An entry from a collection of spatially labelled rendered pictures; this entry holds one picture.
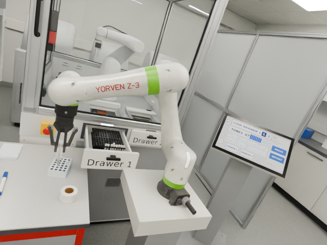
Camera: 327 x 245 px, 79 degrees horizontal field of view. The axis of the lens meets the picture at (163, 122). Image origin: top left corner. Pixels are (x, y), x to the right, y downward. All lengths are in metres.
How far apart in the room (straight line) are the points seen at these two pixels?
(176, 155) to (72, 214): 0.50
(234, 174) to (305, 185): 2.03
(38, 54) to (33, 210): 0.74
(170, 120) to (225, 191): 0.94
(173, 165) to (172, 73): 0.43
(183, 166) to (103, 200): 0.94
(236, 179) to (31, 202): 1.34
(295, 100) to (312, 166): 1.50
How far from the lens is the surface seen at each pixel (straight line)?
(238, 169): 1.68
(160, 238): 1.18
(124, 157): 1.11
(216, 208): 1.87
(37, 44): 1.24
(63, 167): 1.15
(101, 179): 1.60
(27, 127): 1.38
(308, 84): 2.26
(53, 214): 0.98
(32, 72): 1.27
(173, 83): 0.79
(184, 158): 0.94
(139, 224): 0.90
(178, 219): 0.97
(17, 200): 1.05
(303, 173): 3.62
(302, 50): 2.41
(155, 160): 1.60
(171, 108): 1.00
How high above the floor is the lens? 1.48
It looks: 19 degrees down
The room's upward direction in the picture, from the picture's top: 19 degrees clockwise
